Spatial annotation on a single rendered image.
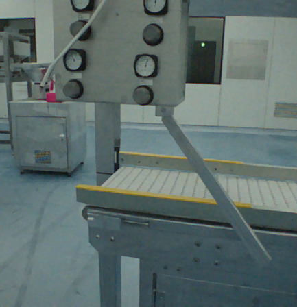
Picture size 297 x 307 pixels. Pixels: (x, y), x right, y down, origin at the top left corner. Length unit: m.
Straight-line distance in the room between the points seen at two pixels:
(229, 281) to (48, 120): 2.67
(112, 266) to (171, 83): 0.72
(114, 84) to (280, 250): 0.42
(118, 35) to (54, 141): 2.69
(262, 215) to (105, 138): 0.50
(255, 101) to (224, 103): 0.55
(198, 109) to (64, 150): 3.20
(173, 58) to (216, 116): 5.30
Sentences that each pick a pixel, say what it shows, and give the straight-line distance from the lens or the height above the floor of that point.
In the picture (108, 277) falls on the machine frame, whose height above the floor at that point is 0.42.
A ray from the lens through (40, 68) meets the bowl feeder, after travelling 3.31.
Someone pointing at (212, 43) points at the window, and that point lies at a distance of 5.73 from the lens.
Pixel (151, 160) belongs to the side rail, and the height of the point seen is 0.85.
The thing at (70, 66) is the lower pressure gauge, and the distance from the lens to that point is 0.54.
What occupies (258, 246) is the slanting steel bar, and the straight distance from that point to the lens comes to 0.49.
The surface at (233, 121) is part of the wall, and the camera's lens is 5.84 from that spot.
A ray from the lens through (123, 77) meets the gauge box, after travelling 0.52.
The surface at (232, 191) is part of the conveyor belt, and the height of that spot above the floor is 0.83.
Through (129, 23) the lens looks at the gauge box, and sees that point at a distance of 0.52.
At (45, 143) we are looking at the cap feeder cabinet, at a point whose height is 0.35.
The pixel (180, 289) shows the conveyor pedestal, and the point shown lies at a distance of 0.75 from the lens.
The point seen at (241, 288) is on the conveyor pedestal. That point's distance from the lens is 0.74.
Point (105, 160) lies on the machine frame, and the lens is 0.91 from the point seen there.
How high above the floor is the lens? 1.10
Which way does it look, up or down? 16 degrees down
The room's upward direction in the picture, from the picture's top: 1 degrees clockwise
